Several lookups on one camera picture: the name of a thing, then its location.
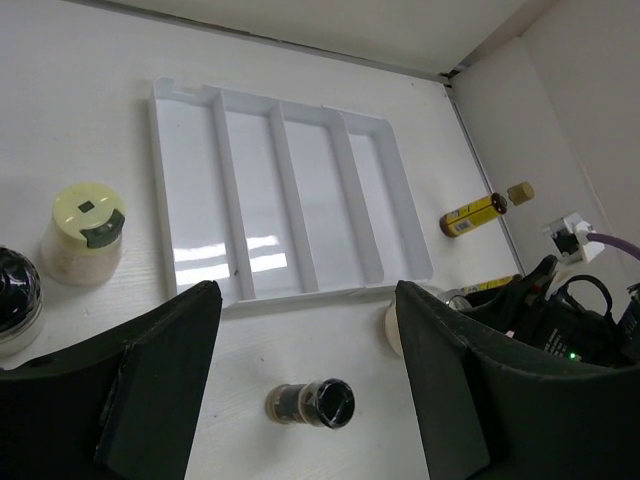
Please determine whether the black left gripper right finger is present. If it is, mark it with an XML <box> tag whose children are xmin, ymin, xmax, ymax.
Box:
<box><xmin>395</xmin><ymin>281</ymin><xmax>639</xmax><ymax>479</ymax></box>

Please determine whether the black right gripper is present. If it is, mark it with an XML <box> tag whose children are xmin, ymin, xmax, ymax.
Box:
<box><xmin>461</xmin><ymin>255</ymin><xmax>639</xmax><ymax>368</ymax></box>

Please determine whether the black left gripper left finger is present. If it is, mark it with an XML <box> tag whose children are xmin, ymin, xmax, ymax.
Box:
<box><xmin>1</xmin><ymin>281</ymin><xmax>222</xmax><ymax>479</ymax></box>

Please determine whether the glass jar beige powder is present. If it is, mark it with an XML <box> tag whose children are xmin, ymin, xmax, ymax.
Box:
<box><xmin>383</xmin><ymin>285</ymin><xmax>471</xmax><ymax>357</ymax></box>

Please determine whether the yellow bottle near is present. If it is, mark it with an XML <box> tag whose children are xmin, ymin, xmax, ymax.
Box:
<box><xmin>462</xmin><ymin>182</ymin><xmax>535</xmax><ymax>295</ymax></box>

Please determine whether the yellow bottle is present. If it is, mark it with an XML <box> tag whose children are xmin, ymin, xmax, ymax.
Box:
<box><xmin>462</xmin><ymin>182</ymin><xmax>535</xmax><ymax>295</ymax></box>
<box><xmin>439</xmin><ymin>193</ymin><xmax>508</xmax><ymax>238</ymax></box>

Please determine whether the yellow bottle far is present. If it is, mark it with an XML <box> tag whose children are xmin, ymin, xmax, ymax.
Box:
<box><xmin>439</xmin><ymin>193</ymin><xmax>508</xmax><ymax>238</ymax></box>

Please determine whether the black dome lid jar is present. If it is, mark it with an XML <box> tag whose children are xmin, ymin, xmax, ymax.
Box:
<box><xmin>1</xmin><ymin>246</ymin><xmax>44</xmax><ymax>358</ymax></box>

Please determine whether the small dark pepper bottle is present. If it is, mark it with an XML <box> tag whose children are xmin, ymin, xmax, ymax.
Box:
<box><xmin>265</xmin><ymin>378</ymin><xmax>356</xmax><ymax>430</ymax></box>

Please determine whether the yellow-green lid spice jar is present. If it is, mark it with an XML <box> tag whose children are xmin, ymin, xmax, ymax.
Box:
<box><xmin>41</xmin><ymin>182</ymin><xmax>126</xmax><ymax>287</ymax></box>

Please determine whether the white divided organizer tray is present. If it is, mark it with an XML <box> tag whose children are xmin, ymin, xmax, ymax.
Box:
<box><xmin>149</xmin><ymin>78</ymin><xmax>434</xmax><ymax>309</ymax></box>

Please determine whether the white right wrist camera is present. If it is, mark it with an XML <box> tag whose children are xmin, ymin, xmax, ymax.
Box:
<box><xmin>542</xmin><ymin>212</ymin><xmax>605</xmax><ymax>266</ymax></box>

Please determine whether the aluminium side rail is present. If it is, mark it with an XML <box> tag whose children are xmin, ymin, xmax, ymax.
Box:
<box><xmin>439</xmin><ymin>69</ymin><xmax>526</xmax><ymax>281</ymax></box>

